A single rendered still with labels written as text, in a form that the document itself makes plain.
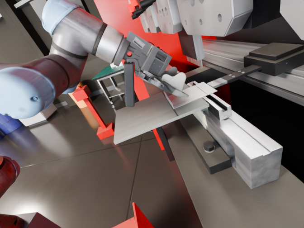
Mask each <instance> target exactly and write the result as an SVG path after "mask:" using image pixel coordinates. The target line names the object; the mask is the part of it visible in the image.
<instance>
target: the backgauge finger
mask: <svg viewBox="0 0 304 228"><path fill-rule="evenodd" d="M302 65H304V45H301V44H289V43H270V44H268V45H265V46H263V47H261V48H258V49H256V50H253V51H251V52H249V55H246V56H244V68H243V69H241V70H238V71H236V72H233V73H231V74H228V75H226V76H223V77H221V78H218V79H216V80H214V81H211V82H209V83H207V84H208V85H209V86H211V87H213V88H214V89H215V88H217V87H220V86H222V85H225V84H227V83H229V82H232V81H234V80H237V79H239V78H242V77H244V76H247V75H249V74H252V73H254V72H256V71H258V72H261V73H265V74H268V75H271V76H277V75H280V74H282V73H285V72H287V71H290V70H292V69H295V68H297V67H299V66H302Z"/></svg>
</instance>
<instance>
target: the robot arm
mask: <svg viewBox="0 0 304 228"><path fill-rule="evenodd" d="M42 19H43V20H42V25H43V27H44V29H45V30H46V31H48V32H49V33H50V34H51V35H53V39H52V45H51V49H50V53H49V55H48V56H45V57H42V58H38V59H35V60H33V61H30V62H26V63H0V113H1V114H2V115H8V116H11V117H12V118H14V119H28V118H31V117H33V116H35V115H37V114H38V113H40V112H41V111H43V110H45V109H46V108H48V107H49V106H50V105H51V104H52V103H53V102H54V100H55V99H56V98H57V97H59V96H60V95H61V94H68V93H73V92H74V91H75V90H76V88H77V86H78V85H79V83H80V80H81V75H82V72H83V69H84V67H85V64H86V61H87V58H88V55H89V53H90V54H92V55H94V56H96V57H98V58H100V59H102V60H104V61H106V62H108V63H110V64H112V63H114V65H116V66H118V67H119V65H120V63H121V61H122V59H123V60H125V62H124V64H123V67H124V86H125V93H124V95H123V99H124V101H125V105H126V106H127V107H133V106H134V105H135V101H136V98H137V96H136V94H135V93H134V72H135V76H139V77H140V78H141V79H143V80H144V81H146V82H148V83H150V84H152V85H155V86H157V87H158V88H160V89H162V90H164V91H166V92H168V93H171V94H173V95H176V96H178V97H184V98H188V97H189V95H188V94H186V93H184V92H182V89H183V86H184V83H185V80H186V74H185V73H183V72H180V73H179V74H177V68H176V67H172V68H171V69H169V70H168V71H165V69H166V68H167V66H168V64H169V62H170V61H171V59H172V57H171V56H170V55H168V54H167V53H166V52H165V51H163V50H162V49H160V47H156V46H154V44H153V43H151V42H147V41H146V40H144V39H142V38H141V37H139V36H138V35H136V34H134V33H133V32H131V31H129V33H128V35H127V37H125V38H124V34H123V33H121V32H119V31H118V30H116V29H114V28H113V27H111V26H110V25H108V24H106V23H104V22H103V21H101V20H100V19H98V18H96V17H95V16H93V15H91V14H90V13H88V12H86V11H85V10H83V9H82V8H81V7H80V6H78V5H75V4H73V3H71V2H69V1H68V0H48V1H47V2H46V4H45V6H44V8H43V13H42ZM150 43H151V44H150ZM152 44H153V45H152ZM128 52H131V53H132V54H131V55H130V56H129V55H127V53H128ZM176 74H177V75H176ZM19 174H20V167H19V164H18V163H17V162H16V161H15V160H12V159H11V158H10V157H7V156H1V155H0V198H1V197H2V196H3V194H4V193H5V192H6V191H7V190H8V189H9V187H10V186H11V185H12V184H13V183H14V182H15V181H16V179H17V177H18V176H19ZM22 227H23V220H22V219H21V218H20V217H18V216H16V215H9V214H0V228H22Z"/></svg>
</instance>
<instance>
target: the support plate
mask: <svg viewBox="0 0 304 228"><path fill-rule="evenodd" d="M187 88H189V86H187V85H186V84H184V86H183V89H182V90H184V89H187ZM208 107H209V103H208V102H206V101H205V100H204V99H203V98H200V99H198V100H195V101H192V102H190V103H187V104H185V105H183V106H180V107H178V108H176V109H174V110H175V111H176V112H177V114H178V116H177V115H176V114H175V112H174V110H173V109H172V107H171V106H170V104H169V103H168V101H167V100H166V98H165V96H164V95H163V93H162V92H160V93H158V94H156V95H153V96H151V97H148V98H146V99H143V100H141V101H139V102H136V103H135V105H134V106H133V107H124V108H121V109H119V110H117V111H116V119H115V129H114V143H115V145H116V144H118V143H121V142H123V141H126V140H128V139H131V138H133V137H135V136H138V135H140V134H143V133H145V132H148V131H150V130H153V129H155V128H158V127H160V126H163V125H165V124H168V123H170V122H173V121H175V120H178V119H180V118H183V117H185V116H187V115H190V114H192V113H195V112H197V111H200V110H202V109H205V108H208Z"/></svg>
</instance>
